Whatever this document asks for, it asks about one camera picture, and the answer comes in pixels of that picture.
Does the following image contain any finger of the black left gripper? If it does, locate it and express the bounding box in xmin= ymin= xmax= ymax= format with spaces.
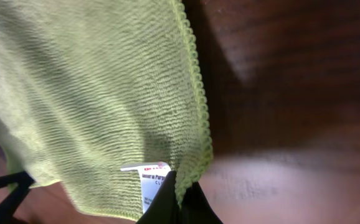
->
xmin=0 ymin=171 xmax=34 ymax=224

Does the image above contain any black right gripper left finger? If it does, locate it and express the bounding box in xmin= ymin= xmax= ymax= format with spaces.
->
xmin=136 ymin=171 xmax=179 ymax=224

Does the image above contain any green microfiber cloth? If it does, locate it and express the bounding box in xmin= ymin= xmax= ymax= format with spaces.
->
xmin=0 ymin=0 xmax=213 ymax=220

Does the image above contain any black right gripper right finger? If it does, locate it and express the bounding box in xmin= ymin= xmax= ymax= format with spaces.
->
xmin=180 ymin=182 xmax=222 ymax=224

